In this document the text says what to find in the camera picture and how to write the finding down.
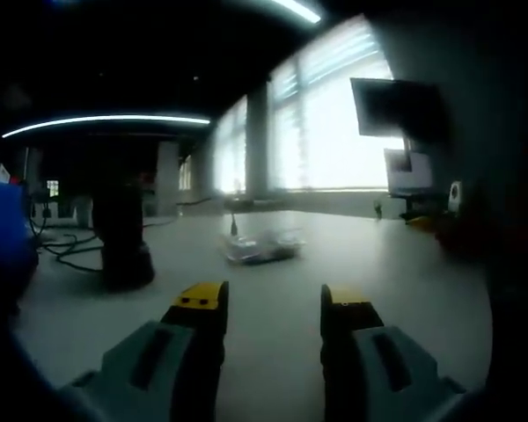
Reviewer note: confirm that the white table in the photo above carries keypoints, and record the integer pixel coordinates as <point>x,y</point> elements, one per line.
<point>273,307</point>

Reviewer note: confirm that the black laptop stand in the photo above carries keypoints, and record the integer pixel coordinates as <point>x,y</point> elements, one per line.
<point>411,206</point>

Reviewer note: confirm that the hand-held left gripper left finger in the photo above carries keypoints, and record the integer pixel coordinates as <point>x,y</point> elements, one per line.
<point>189,347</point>

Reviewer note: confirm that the open laptop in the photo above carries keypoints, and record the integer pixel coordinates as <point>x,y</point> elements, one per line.
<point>415,176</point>

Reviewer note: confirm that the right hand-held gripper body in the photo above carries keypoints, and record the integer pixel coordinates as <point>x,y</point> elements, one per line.
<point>455,195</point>

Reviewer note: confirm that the black wall monitor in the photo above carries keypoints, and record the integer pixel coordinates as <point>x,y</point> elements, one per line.
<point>391,110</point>

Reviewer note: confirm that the blue box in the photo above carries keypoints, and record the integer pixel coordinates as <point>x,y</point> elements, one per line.
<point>4,220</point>

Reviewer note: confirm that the window with white blinds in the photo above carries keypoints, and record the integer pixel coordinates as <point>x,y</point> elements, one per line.
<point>334,154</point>
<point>231,162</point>

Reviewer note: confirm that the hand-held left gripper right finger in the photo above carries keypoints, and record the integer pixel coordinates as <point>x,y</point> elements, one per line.
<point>356,351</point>

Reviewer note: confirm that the white ceiling light strip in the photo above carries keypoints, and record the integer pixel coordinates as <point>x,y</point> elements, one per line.
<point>303,12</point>
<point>105,118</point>

